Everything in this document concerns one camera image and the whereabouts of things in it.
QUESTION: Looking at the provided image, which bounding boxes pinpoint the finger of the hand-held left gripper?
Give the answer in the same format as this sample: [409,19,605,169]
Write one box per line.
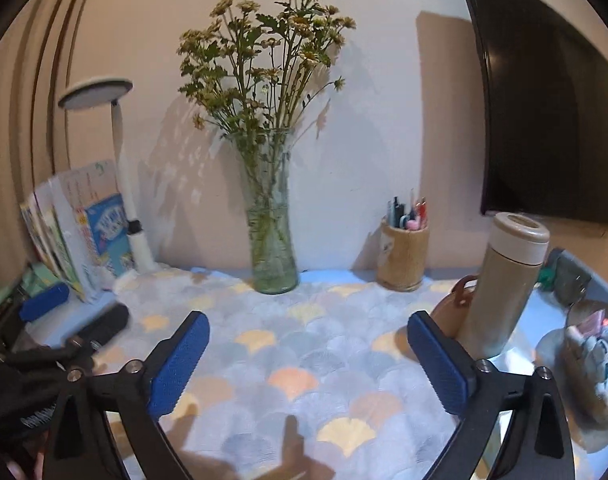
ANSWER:
[0,281,71,347]
[65,304,131,357]

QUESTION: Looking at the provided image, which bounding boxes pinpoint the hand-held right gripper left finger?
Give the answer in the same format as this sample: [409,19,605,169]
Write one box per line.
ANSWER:
[43,311,211,480]

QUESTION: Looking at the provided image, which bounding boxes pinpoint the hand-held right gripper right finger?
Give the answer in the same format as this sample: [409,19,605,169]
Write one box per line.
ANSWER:
[408,311,577,480]

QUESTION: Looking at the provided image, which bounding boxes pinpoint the woven basket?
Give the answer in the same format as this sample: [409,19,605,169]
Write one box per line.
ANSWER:
[564,300,608,428]

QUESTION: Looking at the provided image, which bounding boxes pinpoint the blue plush toy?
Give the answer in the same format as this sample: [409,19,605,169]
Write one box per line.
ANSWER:
[576,310,608,403]

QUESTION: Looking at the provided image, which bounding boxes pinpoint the stack of flat books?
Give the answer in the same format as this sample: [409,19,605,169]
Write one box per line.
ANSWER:
[14,262,52,293]

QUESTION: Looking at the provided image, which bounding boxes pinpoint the brown leather pouch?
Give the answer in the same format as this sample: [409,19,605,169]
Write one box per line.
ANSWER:
[430,274,479,341]

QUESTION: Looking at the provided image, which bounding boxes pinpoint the row of upright books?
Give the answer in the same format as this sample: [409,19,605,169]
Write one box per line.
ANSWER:
[19,160,137,303]

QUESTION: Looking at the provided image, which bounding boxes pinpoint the white desk lamp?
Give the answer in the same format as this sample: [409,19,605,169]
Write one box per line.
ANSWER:
[58,78,161,275]

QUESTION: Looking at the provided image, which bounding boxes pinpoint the blue cover book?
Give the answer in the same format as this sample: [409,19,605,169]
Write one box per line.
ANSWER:
[76,192,137,281]

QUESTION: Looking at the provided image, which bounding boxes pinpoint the beige thermos bottle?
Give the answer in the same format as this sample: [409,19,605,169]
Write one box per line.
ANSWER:
[456,212,551,359]

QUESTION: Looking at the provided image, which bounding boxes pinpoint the cardboard pen holder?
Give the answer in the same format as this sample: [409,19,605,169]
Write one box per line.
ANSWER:
[376,217,431,292]

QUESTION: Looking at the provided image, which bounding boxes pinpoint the fan-patterned table mat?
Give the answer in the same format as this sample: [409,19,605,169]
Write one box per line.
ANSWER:
[91,267,534,480]

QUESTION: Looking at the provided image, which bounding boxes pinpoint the bunch of pens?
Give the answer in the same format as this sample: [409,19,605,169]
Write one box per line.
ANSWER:
[386,189,429,232]

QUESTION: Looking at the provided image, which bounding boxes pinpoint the black monitor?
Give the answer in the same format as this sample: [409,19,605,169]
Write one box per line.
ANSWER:
[451,0,608,226]

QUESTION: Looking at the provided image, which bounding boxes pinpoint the glass vase with flowers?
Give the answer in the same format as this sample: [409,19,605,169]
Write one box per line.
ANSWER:
[176,0,357,261]

